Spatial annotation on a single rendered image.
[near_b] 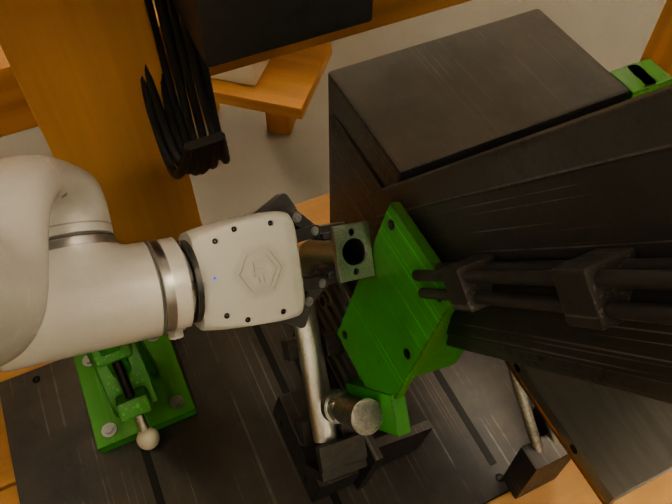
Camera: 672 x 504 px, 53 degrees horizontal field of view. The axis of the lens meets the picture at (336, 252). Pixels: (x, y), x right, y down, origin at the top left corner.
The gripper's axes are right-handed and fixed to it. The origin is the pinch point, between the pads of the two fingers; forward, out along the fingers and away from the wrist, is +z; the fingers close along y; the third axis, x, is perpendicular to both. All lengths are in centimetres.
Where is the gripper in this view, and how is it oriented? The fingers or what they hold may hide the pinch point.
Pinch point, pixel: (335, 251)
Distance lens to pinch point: 67.0
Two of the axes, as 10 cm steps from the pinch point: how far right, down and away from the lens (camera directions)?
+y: -1.3, -9.8, -1.2
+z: 8.7, -1.7, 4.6
